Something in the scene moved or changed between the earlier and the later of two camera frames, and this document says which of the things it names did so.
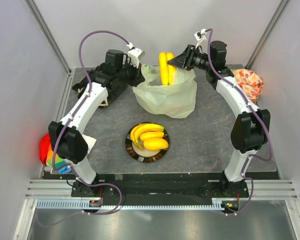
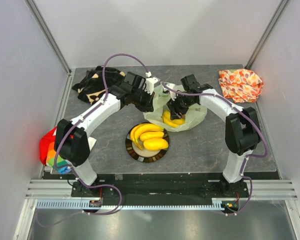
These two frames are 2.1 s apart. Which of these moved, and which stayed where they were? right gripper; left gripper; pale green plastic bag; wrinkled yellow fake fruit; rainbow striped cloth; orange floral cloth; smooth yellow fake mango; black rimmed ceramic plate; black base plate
Moved: pale green plastic bag; left gripper; right gripper
Stayed: orange floral cloth; black rimmed ceramic plate; black base plate; smooth yellow fake mango; rainbow striped cloth; wrinkled yellow fake fruit
